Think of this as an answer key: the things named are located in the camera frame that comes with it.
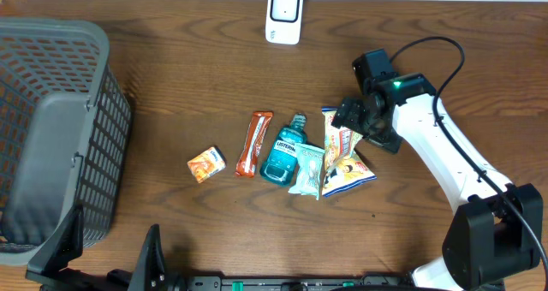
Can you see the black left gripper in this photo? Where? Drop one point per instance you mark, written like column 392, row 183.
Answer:
column 57, row 258

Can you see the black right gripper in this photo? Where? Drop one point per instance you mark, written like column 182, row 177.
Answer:
column 347, row 116

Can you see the yellow chips snack bag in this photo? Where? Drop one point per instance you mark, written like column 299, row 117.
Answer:
column 344, row 169

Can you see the pale green snack packet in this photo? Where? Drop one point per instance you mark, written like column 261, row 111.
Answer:
column 310, row 161

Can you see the teal Listerine mouthwash bottle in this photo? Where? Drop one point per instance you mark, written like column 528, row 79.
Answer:
column 279, row 167

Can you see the orange red snack bar wrapper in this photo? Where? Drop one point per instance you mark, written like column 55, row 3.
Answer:
column 247, row 163

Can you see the small orange tissue pack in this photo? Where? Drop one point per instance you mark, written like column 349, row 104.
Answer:
column 206, row 164

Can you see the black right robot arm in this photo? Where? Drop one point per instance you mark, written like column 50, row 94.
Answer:
column 496, row 227

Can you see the white barcode scanner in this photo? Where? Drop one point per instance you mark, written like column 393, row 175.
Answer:
column 283, row 21

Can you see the grey plastic shopping basket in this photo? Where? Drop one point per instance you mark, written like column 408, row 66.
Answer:
column 65, row 125

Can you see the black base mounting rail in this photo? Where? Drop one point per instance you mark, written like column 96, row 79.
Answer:
column 369, row 282

